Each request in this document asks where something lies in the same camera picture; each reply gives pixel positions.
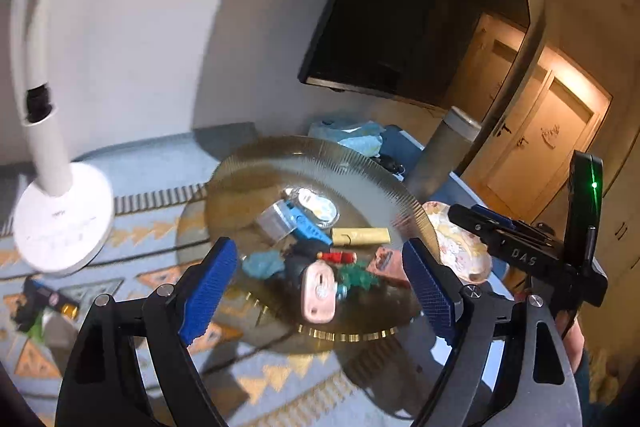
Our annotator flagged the white desk lamp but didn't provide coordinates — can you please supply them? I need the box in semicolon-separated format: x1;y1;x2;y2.
10;0;116;278

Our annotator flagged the black monitor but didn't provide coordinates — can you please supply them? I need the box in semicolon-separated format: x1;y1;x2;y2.
298;0;531;110

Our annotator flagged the clear plastic packet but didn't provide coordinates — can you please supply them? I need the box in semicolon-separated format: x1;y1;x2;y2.
256;202;296;240

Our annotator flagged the wooden door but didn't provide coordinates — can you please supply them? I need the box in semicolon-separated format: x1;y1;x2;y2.
445;14;521;118
482;72;612;208

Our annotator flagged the black-headed white coat figurine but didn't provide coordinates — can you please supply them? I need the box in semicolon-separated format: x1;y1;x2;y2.
282;187;341;248

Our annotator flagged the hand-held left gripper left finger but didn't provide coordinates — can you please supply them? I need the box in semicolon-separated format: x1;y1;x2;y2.
54;237;240;427

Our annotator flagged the green leafy toy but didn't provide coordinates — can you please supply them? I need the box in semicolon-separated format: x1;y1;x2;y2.
27;319;51;343

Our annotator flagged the pink shell-shaped dish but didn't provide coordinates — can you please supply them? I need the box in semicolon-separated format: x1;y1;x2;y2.
422;202;493;285

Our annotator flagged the gold ribbed glass plate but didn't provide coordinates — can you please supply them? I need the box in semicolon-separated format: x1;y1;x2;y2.
205;136;441;342

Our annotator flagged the red-clothed black-haired figurine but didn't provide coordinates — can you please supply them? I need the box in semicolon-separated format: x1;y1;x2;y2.
285;243;357;283

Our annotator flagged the small black object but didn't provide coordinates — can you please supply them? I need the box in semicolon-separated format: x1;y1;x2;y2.
375;156;406;175

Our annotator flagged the pink oval toy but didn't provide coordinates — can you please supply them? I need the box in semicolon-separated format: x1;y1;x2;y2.
300;261;337;323

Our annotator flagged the person's right hand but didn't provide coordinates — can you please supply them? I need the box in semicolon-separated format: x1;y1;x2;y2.
554;307;585;358

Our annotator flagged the grey cylindrical container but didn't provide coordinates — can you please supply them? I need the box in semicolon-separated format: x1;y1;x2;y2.
405;106;483;202

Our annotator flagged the black dragon figurine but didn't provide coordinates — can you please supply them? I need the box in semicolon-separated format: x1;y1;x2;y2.
15;277;81;323

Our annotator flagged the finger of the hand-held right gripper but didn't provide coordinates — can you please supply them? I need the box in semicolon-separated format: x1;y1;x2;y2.
448;203;502;254
470;204;555;247

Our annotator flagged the green translucent toy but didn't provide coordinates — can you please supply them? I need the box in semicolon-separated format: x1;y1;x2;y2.
336;264;381;303

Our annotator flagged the blue translucent toy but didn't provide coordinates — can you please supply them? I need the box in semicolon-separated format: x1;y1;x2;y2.
242;251;286;280

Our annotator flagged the light blue cloth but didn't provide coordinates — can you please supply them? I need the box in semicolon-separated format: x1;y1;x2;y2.
307;119;386;158

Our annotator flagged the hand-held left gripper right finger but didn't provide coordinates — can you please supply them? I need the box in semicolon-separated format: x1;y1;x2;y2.
401;238;583;427

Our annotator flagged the white wall charger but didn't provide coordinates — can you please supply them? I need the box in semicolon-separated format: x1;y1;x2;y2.
42;312;81;350

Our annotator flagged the patterned woven tablecloth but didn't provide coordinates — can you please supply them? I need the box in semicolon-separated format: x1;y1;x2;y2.
0;122;501;427

